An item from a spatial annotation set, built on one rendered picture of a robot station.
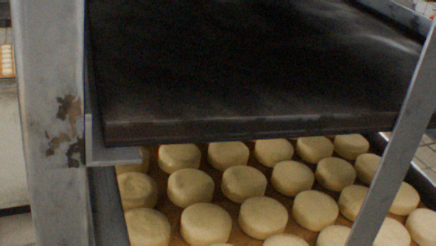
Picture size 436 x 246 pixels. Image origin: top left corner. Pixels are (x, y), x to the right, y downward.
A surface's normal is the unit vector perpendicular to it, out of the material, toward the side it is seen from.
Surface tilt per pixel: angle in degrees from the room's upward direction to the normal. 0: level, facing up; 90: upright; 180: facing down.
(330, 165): 0
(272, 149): 0
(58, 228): 90
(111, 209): 0
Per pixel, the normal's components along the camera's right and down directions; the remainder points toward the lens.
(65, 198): 0.30, 0.51
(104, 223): 0.15, -0.86
